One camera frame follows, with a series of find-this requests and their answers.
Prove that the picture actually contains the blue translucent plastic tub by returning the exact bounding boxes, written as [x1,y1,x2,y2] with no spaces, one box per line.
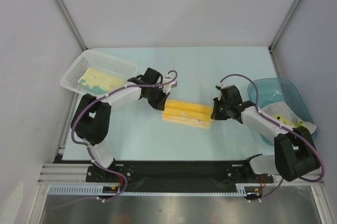
[247,78,317,140]

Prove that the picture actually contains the aluminium frame rail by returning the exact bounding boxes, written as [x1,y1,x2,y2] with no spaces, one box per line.
[36,162,324,187]

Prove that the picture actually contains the white perforated plastic basket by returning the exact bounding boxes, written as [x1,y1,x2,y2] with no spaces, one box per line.
[60,50,138,96]

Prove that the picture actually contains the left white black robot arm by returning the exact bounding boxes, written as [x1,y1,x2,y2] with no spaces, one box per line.
[71,67,178,182]

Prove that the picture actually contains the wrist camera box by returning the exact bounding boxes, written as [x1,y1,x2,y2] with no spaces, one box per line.
[162,75,177,94]
[215,84,229,91]

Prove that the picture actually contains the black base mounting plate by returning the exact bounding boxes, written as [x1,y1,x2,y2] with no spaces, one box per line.
[86,160,274,193]

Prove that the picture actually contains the yellow towel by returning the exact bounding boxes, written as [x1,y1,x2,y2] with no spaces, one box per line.
[162,100,213,129]

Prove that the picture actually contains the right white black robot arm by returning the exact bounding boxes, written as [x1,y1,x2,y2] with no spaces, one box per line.
[211,85,325,182]

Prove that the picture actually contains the slotted cable duct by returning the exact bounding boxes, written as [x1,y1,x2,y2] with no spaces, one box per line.
[48,184,261,196]

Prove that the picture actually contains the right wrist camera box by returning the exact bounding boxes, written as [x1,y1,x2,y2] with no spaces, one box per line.
[215,84,229,91]

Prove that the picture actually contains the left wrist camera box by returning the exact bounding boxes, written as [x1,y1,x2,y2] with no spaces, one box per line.
[162,75,177,94]

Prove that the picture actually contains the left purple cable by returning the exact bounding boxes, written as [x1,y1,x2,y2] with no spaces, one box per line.
[51,70,179,210]

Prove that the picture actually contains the pale green cloth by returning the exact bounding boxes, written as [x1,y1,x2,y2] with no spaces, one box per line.
[262,101,317,134]

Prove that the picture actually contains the teal and cream towel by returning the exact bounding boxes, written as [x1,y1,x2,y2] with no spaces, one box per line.
[78,67,125,95]

